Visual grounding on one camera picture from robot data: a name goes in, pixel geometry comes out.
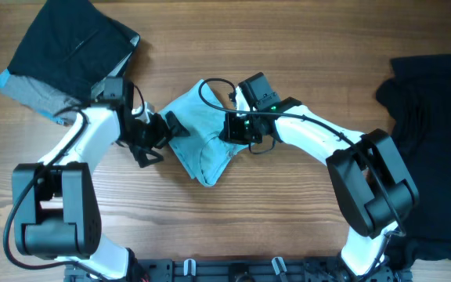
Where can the folded grey garment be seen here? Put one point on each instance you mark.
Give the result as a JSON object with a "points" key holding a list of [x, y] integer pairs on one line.
{"points": [[41, 98]]}

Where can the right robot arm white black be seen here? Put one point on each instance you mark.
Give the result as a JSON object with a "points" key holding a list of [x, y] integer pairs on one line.
{"points": [[373, 187]]}

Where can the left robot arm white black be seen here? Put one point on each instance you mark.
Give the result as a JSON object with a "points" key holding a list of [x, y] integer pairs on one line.
{"points": [[55, 218]]}

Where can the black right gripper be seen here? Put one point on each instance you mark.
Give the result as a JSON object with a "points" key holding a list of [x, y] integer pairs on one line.
{"points": [[230, 131]]}

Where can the folded black garment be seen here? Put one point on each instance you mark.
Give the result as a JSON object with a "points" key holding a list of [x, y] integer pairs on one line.
{"points": [[72, 47]]}

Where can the light blue t-shirt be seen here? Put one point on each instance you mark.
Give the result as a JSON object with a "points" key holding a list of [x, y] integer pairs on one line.
{"points": [[203, 155]]}

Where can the folded light blue garment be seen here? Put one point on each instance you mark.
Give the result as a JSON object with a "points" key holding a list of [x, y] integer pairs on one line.
{"points": [[4, 77]]}

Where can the black garment pile right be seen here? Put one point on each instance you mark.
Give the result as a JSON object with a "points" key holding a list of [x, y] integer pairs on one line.
{"points": [[418, 98]]}

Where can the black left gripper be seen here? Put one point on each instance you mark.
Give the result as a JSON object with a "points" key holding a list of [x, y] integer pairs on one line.
{"points": [[161, 134]]}

